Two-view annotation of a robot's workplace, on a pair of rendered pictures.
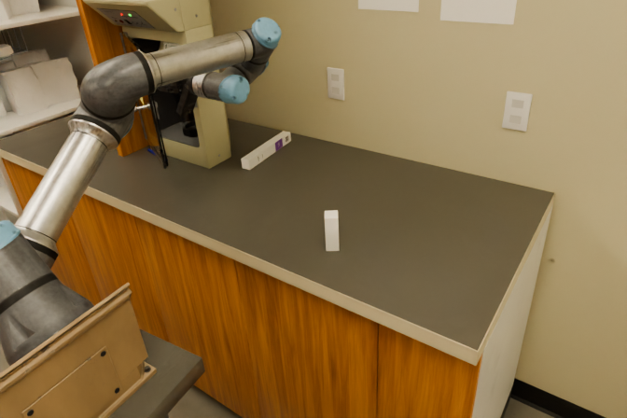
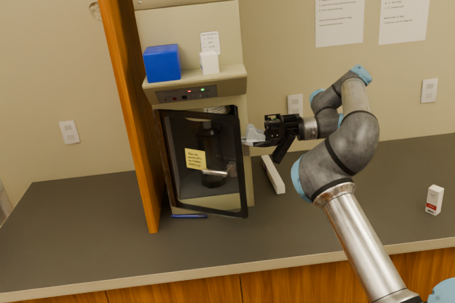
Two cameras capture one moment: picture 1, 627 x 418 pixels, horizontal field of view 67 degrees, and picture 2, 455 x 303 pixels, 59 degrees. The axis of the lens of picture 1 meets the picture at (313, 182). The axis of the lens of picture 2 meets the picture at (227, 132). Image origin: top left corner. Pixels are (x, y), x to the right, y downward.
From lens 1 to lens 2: 1.34 m
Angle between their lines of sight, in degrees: 34
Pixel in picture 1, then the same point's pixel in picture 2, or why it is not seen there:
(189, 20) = not seen: hidden behind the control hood
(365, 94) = not seen: hidden behind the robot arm
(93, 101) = (363, 161)
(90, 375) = not seen: outside the picture
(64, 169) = (370, 228)
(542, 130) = (443, 97)
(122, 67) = (374, 125)
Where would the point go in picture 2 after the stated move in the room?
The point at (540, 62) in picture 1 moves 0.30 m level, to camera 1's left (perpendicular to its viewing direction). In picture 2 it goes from (441, 58) to (407, 76)
